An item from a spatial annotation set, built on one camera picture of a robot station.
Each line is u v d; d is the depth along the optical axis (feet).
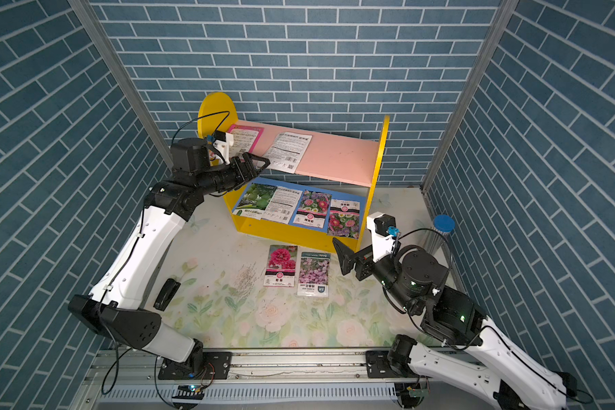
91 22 2.36
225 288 2.92
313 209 3.08
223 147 2.03
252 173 1.96
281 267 3.08
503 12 2.32
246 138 2.58
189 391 2.37
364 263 1.56
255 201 3.16
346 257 1.58
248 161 1.96
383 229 1.43
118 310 1.32
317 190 3.34
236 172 1.98
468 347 1.24
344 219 3.01
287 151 2.45
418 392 2.29
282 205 3.15
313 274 3.01
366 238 2.82
